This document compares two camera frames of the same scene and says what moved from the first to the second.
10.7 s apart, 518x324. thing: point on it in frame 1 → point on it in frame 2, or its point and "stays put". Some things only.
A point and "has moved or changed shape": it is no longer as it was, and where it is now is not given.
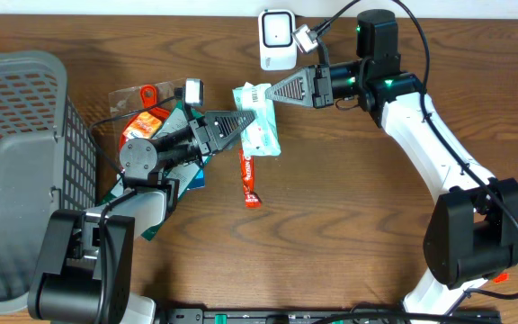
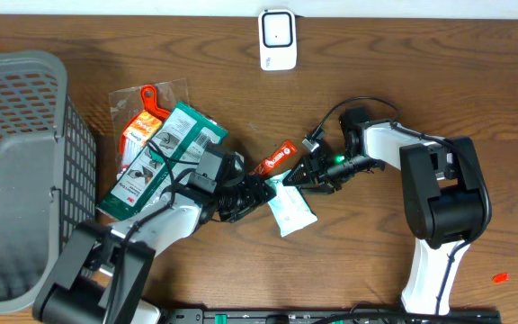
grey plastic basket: [33, 152] stays put
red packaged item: [136, 112] stays put
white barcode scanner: [278, 49] stays put
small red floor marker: [501, 277] stays put
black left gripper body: [203, 136] → [255, 193]
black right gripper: [322, 85] → [325, 170]
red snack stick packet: [252, 198] has moved or changed shape
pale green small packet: [262, 136] → [290, 211]
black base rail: [318, 315] stays put
